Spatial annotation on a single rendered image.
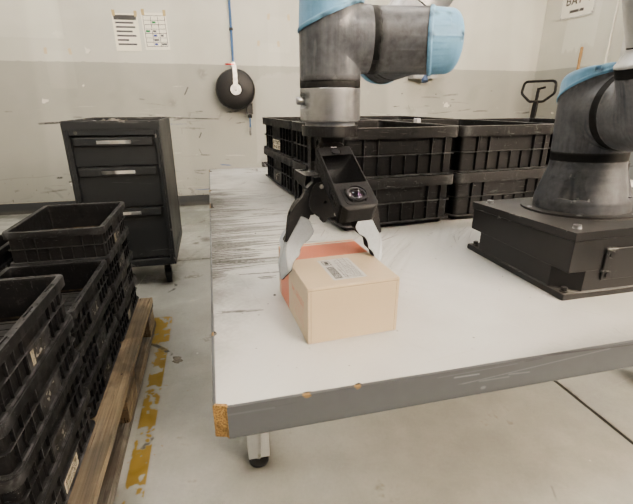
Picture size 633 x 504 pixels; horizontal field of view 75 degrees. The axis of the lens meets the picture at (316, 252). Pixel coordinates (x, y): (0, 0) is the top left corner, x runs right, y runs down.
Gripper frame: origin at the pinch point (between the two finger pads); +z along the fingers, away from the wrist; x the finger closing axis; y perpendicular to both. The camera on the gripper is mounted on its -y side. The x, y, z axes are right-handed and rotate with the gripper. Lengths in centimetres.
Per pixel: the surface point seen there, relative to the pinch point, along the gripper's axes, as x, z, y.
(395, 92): -201, -33, 372
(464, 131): -45, -16, 35
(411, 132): -30.3, -16.4, 34.3
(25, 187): 163, 51, 393
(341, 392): 5.0, 5.7, -16.9
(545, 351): -20.7, 5.4, -17.7
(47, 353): 50, 27, 38
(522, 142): -63, -13, 37
